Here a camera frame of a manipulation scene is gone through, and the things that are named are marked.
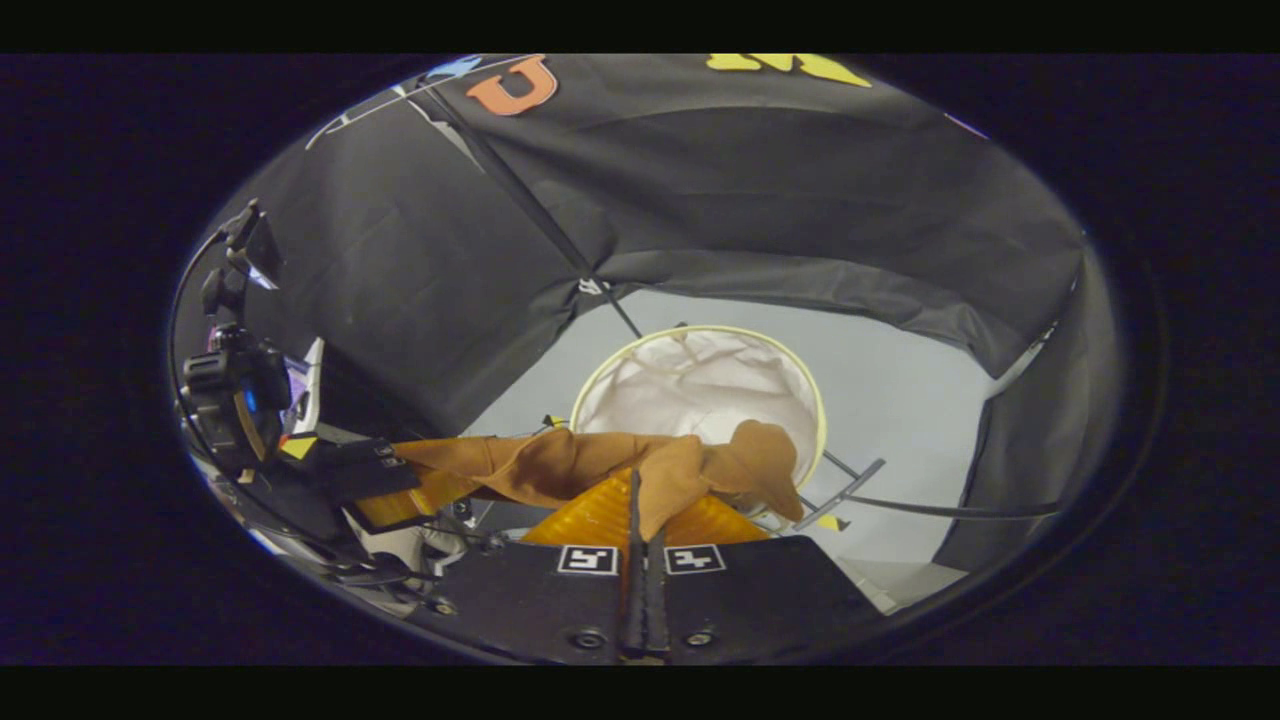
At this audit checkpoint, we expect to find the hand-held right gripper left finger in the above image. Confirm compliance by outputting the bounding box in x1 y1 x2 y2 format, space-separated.
405 465 643 666

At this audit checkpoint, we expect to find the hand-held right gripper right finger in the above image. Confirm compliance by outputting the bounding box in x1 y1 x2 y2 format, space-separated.
640 490 891 666

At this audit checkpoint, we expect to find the brown jacket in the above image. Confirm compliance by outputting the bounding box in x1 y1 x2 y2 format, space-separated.
390 420 806 541

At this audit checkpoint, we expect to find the white round laundry hamper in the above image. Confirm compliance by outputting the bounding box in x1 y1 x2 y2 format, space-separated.
570 325 829 501

